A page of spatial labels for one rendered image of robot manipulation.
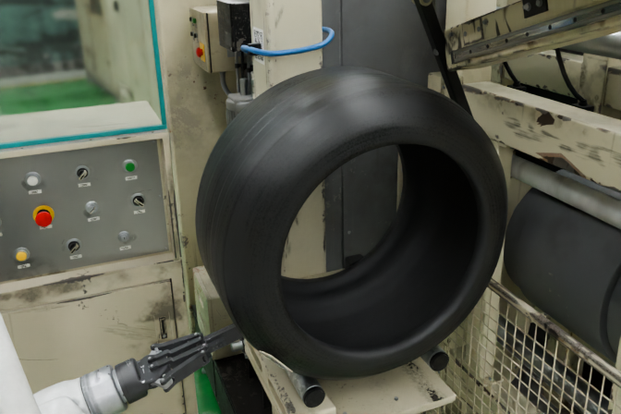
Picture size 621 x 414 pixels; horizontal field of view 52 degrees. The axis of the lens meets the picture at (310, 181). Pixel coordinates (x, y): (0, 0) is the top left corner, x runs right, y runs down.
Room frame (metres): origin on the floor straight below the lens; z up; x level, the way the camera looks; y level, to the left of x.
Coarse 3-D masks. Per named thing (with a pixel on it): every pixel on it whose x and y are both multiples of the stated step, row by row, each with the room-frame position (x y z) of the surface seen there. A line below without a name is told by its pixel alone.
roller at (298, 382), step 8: (288, 376) 1.07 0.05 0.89; (296, 376) 1.04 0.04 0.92; (304, 376) 1.03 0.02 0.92; (296, 384) 1.03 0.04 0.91; (304, 384) 1.01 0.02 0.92; (312, 384) 1.01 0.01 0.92; (320, 384) 1.02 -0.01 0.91; (304, 392) 1.00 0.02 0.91; (312, 392) 0.99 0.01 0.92; (320, 392) 1.00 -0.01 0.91; (304, 400) 0.99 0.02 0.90; (312, 400) 0.99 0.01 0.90; (320, 400) 1.00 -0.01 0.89
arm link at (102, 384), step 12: (96, 372) 0.96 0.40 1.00; (108, 372) 0.95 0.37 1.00; (84, 384) 0.93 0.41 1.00; (96, 384) 0.93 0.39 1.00; (108, 384) 0.93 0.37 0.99; (96, 396) 0.92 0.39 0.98; (108, 396) 0.92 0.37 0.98; (120, 396) 0.93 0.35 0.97; (96, 408) 0.91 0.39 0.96; (108, 408) 0.91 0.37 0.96; (120, 408) 0.92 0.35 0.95
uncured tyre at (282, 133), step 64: (256, 128) 1.07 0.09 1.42; (320, 128) 1.00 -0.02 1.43; (384, 128) 1.02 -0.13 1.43; (448, 128) 1.07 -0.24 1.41; (256, 192) 0.97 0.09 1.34; (448, 192) 1.34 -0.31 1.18; (256, 256) 0.94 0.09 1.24; (384, 256) 1.34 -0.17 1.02; (448, 256) 1.27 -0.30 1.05; (256, 320) 0.94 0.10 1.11; (320, 320) 1.24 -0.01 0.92; (384, 320) 1.22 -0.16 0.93; (448, 320) 1.07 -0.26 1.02
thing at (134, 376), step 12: (132, 360) 0.98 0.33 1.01; (144, 360) 1.01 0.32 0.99; (156, 360) 1.00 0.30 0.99; (120, 372) 0.95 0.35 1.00; (132, 372) 0.95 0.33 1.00; (144, 372) 0.97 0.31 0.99; (156, 372) 0.96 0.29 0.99; (120, 384) 0.94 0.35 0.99; (132, 384) 0.94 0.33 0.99; (144, 384) 0.95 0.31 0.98; (132, 396) 0.94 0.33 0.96; (144, 396) 0.95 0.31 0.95
